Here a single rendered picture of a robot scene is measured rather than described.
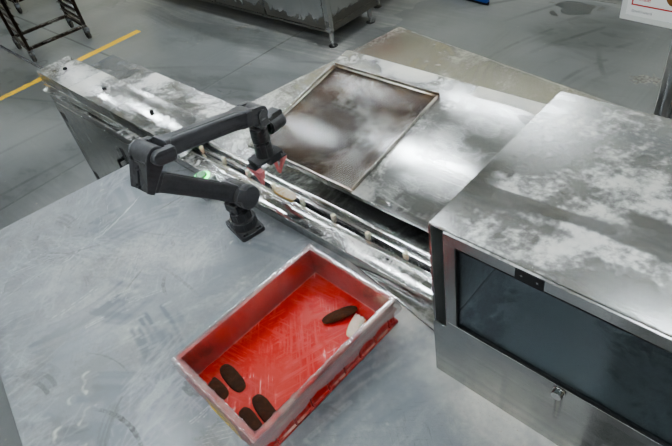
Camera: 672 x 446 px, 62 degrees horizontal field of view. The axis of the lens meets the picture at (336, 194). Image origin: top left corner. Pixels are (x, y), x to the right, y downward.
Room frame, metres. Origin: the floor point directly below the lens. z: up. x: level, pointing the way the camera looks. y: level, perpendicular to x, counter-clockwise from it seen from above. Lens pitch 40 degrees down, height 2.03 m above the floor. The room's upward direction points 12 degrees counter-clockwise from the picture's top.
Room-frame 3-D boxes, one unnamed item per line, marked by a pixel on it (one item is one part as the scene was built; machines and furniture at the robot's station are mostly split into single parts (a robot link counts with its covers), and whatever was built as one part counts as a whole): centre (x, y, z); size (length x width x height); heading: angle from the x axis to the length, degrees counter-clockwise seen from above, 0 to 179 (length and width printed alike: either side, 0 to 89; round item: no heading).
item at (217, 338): (0.85, 0.19, 0.87); 0.49 x 0.34 x 0.10; 128
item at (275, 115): (1.51, 0.17, 1.12); 0.11 x 0.09 x 0.12; 136
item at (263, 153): (1.48, 0.20, 1.03); 0.10 x 0.07 x 0.07; 130
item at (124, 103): (2.31, 0.88, 0.89); 1.25 x 0.18 x 0.09; 40
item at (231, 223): (1.36, 0.31, 0.86); 0.12 x 0.09 x 0.08; 30
